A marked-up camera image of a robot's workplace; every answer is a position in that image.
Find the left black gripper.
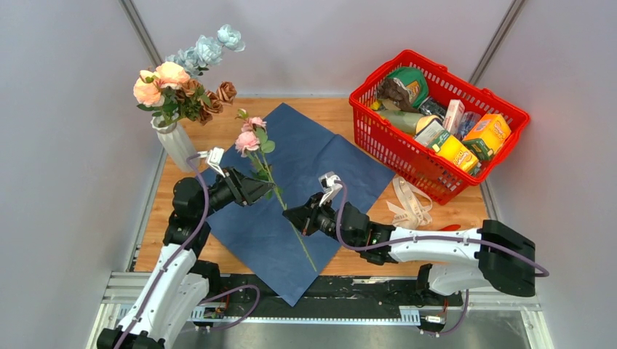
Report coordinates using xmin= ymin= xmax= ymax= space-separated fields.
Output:
xmin=196 ymin=166 xmax=276 ymax=220

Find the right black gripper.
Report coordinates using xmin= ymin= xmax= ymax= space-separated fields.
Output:
xmin=283 ymin=193 xmax=358 ymax=252

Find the blue wrapping paper sheet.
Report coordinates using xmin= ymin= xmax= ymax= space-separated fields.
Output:
xmin=207 ymin=103 xmax=394 ymax=306

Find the blue pink flower stem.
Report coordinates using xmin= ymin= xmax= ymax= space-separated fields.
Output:
xmin=175 ymin=79 xmax=237 ymax=125

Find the cream ribbon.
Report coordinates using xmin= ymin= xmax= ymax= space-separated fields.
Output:
xmin=386 ymin=177 xmax=433 ymax=230

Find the pink rose flower stem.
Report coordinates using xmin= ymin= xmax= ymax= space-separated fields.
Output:
xmin=132 ymin=62 xmax=190 ymax=127

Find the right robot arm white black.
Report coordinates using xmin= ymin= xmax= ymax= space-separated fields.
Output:
xmin=283 ymin=193 xmax=540 ymax=305

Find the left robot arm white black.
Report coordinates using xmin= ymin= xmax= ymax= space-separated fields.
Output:
xmin=96 ymin=167 xmax=274 ymax=348

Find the white ribbed vase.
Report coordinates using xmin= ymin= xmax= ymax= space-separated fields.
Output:
xmin=151 ymin=116 xmax=199 ymax=173

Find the red shopping basket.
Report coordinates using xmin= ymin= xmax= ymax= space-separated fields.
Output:
xmin=349 ymin=49 xmax=530 ymax=204

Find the olive green bottle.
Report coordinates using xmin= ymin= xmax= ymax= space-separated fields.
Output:
xmin=377 ymin=110 xmax=442 ymax=136

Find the toy carrot with leaves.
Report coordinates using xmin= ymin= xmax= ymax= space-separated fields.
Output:
xmin=439 ymin=224 xmax=461 ymax=231

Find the brown crumpled bag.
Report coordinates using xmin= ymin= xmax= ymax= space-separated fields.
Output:
xmin=376 ymin=78 xmax=418 ymax=113

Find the yellow green box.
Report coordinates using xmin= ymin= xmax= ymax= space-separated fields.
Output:
xmin=428 ymin=130 xmax=479 ymax=174

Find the dark foil packet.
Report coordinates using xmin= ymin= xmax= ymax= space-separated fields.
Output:
xmin=418 ymin=97 xmax=447 ymax=119

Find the green snack bag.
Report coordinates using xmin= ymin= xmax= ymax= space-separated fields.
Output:
xmin=386 ymin=67 xmax=429 ymax=110

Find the pink white box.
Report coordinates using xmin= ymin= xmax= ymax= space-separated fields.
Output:
xmin=442 ymin=100 xmax=466 ymax=135

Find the clear plastic bottle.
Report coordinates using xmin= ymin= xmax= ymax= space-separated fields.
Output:
xmin=454 ymin=111 xmax=482 ymax=140

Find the orange box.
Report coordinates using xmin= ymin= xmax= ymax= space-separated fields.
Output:
xmin=462 ymin=114 xmax=511 ymax=161

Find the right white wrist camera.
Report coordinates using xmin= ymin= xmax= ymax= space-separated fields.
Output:
xmin=319 ymin=172 xmax=343 ymax=206

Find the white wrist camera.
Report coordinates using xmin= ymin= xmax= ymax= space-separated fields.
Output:
xmin=197 ymin=147 xmax=226 ymax=177
xmin=319 ymin=172 xmax=343 ymax=206

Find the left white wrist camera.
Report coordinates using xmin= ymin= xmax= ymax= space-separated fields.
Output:
xmin=197 ymin=147 xmax=226 ymax=177

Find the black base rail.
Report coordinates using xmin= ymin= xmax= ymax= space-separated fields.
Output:
xmin=103 ymin=272 xmax=541 ymax=333

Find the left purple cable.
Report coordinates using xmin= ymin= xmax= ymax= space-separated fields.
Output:
xmin=111 ymin=153 xmax=261 ymax=349

